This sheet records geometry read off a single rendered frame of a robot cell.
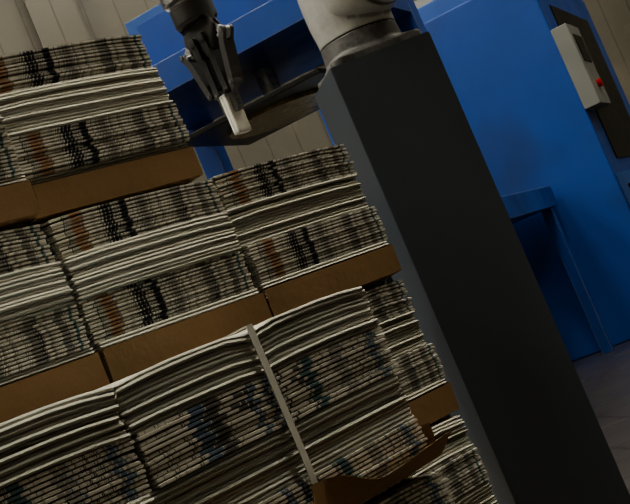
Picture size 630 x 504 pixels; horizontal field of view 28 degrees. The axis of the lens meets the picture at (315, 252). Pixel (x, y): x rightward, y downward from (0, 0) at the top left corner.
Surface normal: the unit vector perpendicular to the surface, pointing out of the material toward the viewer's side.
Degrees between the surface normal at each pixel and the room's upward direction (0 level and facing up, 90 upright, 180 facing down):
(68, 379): 91
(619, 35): 90
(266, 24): 90
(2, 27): 90
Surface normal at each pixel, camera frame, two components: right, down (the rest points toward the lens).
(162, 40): -0.38, 0.10
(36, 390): 0.65, -0.29
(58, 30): 0.14, -0.13
